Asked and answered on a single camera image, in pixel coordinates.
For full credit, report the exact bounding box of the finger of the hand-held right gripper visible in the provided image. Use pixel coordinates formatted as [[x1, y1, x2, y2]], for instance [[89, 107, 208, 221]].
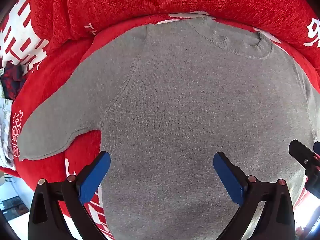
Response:
[[288, 139, 320, 179]]

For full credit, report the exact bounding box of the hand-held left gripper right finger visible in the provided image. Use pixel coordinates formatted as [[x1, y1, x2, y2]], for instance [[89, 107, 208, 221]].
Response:
[[213, 151, 297, 240]]

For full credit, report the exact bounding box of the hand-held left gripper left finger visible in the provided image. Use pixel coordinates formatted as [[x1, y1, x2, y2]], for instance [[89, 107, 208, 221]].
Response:
[[27, 151, 111, 240]]

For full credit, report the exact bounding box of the grey knit sweater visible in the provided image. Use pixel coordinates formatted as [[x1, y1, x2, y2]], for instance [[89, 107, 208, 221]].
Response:
[[17, 16, 320, 240]]

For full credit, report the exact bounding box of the light floral cloth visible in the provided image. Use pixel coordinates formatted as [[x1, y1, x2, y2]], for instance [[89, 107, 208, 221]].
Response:
[[0, 82, 16, 168]]

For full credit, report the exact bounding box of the dark red patterned cloth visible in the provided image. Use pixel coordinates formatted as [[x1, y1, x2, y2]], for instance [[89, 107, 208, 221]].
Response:
[[0, 62, 27, 100]]

